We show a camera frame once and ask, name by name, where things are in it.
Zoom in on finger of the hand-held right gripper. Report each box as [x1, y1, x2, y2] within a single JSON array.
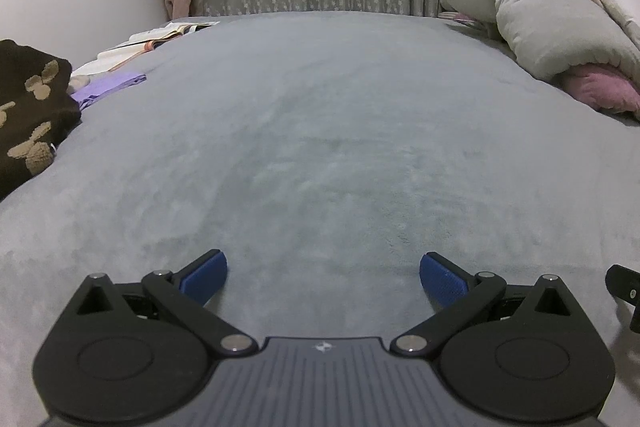
[[605, 264, 640, 334]]

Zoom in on open book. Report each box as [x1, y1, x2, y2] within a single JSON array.
[[72, 21, 221, 75]]

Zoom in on purple cloth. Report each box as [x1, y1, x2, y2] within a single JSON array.
[[70, 72, 149, 110]]

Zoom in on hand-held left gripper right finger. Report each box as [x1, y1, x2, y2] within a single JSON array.
[[390, 252, 576, 358]]

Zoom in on dark brown beige-patterned garment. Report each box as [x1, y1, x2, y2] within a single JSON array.
[[0, 39, 83, 202]]

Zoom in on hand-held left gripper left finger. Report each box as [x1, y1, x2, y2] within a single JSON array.
[[70, 248, 259, 358]]

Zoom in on light grey quilt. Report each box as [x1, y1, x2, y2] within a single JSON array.
[[439, 0, 640, 84]]

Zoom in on pink blanket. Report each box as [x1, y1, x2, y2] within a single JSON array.
[[562, 64, 640, 116]]

